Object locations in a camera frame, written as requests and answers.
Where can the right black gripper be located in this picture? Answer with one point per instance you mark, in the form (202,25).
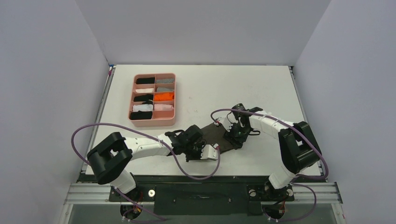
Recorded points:
(234,136)

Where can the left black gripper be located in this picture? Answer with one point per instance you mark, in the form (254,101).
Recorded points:
(198,157)

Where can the olive underwear beige waistband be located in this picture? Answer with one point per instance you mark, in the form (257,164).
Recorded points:
(213,134)

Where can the pink divided organizer tray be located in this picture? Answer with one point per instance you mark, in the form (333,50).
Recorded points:
(159,118)

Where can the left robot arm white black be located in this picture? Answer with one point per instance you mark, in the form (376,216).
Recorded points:
(109,158)

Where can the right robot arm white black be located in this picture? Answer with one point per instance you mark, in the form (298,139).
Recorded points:
(298,146)

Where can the pink rolled underwear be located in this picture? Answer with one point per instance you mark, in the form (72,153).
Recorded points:
(163,107)

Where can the black rolled underwear bottom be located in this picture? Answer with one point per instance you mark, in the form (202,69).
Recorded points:
(140,115)

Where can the black rolled underwear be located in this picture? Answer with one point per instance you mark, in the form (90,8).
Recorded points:
(145,99)
(140,115)
(145,80)

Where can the orange rolled underwear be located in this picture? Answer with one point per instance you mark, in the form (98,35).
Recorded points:
(164,96)

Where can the white rolled underwear lower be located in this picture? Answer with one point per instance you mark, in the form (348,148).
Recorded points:
(143,108)

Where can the white rolled underwear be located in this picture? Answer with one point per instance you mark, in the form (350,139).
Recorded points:
(143,108)
(146,90)

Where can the black rolled underwear middle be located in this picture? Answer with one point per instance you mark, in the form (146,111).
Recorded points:
(145,99)

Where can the grey striped rolled underwear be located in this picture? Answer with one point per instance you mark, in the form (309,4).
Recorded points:
(165,81)

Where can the white rolled underwear upper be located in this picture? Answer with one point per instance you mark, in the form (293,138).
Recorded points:
(146,90)

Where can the black rolled underwear top left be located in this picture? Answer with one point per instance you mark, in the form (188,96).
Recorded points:
(145,80)

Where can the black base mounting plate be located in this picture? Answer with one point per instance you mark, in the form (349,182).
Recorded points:
(219,195)

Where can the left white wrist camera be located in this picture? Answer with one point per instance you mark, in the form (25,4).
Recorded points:
(210,152)

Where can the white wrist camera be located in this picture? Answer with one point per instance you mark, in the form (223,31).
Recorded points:
(223,122)
(210,152)

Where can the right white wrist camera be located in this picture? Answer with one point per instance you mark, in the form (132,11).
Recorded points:
(223,122)

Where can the aluminium frame rail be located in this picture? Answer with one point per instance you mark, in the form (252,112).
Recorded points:
(94,194)

